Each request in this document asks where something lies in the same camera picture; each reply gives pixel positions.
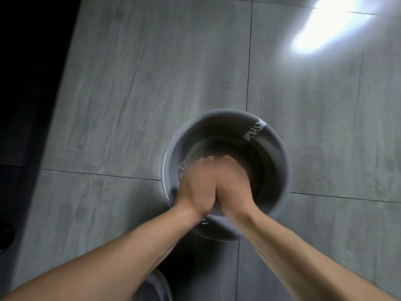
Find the black round object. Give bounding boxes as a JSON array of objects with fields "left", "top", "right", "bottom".
[{"left": 0, "top": 219, "right": 16, "bottom": 253}]

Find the person's left hand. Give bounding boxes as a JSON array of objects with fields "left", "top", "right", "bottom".
[{"left": 173, "top": 156, "right": 218, "bottom": 219}]

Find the person's right hand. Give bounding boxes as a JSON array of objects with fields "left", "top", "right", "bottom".
[{"left": 214, "top": 154, "right": 256, "bottom": 224}]

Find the grey plastic basin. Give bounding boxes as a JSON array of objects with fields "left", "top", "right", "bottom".
[{"left": 161, "top": 109, "right": 292, "bottom": 242}]

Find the person's left forearm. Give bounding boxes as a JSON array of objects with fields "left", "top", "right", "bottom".
[{"left": 0, "top": 203, "right": 207, "bottom": 301}]

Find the person's right forearm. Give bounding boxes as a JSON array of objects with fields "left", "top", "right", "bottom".
[{"left": 227, "top": 205, "right": 398, "bottom": 301}]

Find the person's left grey sneaker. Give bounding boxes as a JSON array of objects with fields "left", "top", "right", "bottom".
[{"left": 133, "top": 268, "right": 173, "bottom": 301}]

